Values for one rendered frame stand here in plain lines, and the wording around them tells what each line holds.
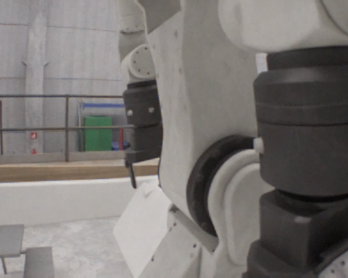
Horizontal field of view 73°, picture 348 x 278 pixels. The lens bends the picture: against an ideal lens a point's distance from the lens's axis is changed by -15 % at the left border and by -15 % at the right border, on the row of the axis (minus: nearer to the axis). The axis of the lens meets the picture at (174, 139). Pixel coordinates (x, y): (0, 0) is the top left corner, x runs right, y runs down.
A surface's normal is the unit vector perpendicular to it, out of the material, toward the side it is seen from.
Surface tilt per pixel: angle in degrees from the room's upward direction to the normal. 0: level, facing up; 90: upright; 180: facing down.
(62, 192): 90
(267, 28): 102
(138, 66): 90
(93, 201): 90
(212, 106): 90
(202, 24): 115
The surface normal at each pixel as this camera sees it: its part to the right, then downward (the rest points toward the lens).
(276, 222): -0.92, 0.21
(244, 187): 0.36, 0.14
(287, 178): -0.80, 0.23
